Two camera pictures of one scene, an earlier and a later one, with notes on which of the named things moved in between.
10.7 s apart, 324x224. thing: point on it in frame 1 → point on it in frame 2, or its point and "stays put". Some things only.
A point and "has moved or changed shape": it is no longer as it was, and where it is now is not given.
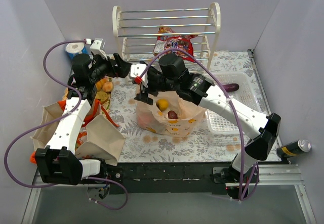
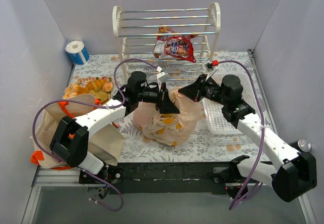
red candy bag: [167, 39] stays put
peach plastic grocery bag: [153, 119] has moved or changed shape
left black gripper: [111, 65] → [163, 96]
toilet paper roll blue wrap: [74, 49] stays put
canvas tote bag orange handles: [99, 138] stays put
